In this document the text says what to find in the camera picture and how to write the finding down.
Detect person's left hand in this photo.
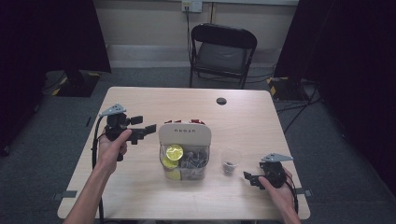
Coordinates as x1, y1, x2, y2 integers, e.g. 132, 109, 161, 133
96, 128, 133, 175

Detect black folding chair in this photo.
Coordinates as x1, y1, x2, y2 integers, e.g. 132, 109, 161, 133
189, 22, 259, 91

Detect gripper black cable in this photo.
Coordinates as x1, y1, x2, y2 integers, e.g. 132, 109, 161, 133
91, 115, 106, 224
283, 173, 301, 216

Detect black socket cable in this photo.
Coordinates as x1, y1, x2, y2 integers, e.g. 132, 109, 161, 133
185, 6, 192, 63

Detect dark grey single capsule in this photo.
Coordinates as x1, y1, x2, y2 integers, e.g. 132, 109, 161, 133
222, 161, 237, 174

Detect person's right hand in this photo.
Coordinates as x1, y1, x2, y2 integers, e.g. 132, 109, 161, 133
258, 168, 296, 213

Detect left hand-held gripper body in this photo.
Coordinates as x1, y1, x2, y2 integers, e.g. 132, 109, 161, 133
98, 103, 139, 146

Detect grey tape strip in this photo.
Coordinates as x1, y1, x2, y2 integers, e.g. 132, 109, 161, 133
52, 189, 78, 201
295, 187, 314, 198

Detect clear plastic cup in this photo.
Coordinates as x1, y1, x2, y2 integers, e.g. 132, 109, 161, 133
220, 147, 243, 177

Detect white wall socket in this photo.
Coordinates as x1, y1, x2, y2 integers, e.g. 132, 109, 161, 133
181, 0, 204, 14

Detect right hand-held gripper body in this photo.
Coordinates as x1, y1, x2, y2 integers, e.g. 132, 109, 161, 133
259, 152, 294, 189

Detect black floor cables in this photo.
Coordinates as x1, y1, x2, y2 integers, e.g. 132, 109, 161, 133
275, 85, 322, 134

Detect black stand base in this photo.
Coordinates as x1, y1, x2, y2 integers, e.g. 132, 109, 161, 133
266, 77, 310, 102
51, 70, 102, 98

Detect black curtain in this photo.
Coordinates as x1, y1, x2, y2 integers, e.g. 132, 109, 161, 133
0, 0, 112, 157
274, 0, 396, 197

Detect white sliding box lid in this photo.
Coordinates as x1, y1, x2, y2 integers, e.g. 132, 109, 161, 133
158, 122, 213, 147

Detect pile of grey capsules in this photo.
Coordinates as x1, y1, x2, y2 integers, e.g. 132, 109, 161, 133
179, 147, 209, 181

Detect yellow foil capsule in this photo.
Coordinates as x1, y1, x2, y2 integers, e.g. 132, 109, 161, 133
165, 144, 185, 161
161, 156, 179, 170
164, 169, 182, 181

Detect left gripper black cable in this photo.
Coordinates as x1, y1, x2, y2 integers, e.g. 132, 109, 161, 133
91, 115, 106, 224

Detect row of red packets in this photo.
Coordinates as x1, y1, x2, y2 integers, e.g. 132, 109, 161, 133
163, 119, 206, 126

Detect clear plastic storage box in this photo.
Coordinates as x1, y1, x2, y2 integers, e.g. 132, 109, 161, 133
158, 119, 213, 182

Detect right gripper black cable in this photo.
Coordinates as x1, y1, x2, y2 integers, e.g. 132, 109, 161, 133
283, 173, 301, 216

